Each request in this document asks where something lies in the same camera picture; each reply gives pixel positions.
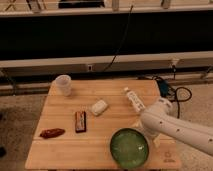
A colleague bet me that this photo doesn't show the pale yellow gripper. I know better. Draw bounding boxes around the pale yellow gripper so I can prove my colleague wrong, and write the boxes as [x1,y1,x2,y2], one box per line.
[133,121,160,148]

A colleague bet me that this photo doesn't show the green ceramic bowl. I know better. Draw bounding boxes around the green ceramic bowl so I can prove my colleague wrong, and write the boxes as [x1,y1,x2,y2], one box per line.
[110,128,149,169]

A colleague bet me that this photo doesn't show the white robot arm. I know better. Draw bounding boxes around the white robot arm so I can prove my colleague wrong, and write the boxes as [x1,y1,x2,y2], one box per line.
[133,97,213,156]

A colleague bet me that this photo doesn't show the white plastic bottle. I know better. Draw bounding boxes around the white plastic bottle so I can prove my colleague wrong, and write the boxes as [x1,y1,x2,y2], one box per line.
[124,87,145,113]

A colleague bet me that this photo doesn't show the blue power adapter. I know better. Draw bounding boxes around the blue power adapter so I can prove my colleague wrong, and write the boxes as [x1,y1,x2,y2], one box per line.
[158,81,169,97]

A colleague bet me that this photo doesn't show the white wrapped soap bar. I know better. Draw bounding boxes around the white wrapped soap bar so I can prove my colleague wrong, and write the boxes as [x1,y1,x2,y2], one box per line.
[90,99,108,116]

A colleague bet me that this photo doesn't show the brown chocolate bar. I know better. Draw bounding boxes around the brown chocolate bar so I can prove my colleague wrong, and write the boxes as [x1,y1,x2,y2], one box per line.
[75,111,87,133]

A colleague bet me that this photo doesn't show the wooden folding table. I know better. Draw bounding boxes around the wooden folding table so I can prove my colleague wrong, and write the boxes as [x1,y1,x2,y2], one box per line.
[24,79,183,171]

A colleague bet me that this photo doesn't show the clear plastic cup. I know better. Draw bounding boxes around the clear plastic cup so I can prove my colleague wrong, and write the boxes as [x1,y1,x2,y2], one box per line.
[55,75,71,96]

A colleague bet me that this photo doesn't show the red snack packet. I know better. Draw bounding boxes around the red snack packet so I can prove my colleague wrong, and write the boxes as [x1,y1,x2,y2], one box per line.
[40,128,65,139]

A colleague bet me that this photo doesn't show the black floor cable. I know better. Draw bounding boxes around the black floor cable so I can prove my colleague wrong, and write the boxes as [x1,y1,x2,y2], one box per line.
[151,75,193,119]

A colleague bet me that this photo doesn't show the black hanging cable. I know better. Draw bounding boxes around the black hanging cable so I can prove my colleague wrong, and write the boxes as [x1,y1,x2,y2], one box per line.
[101,4,135,73]

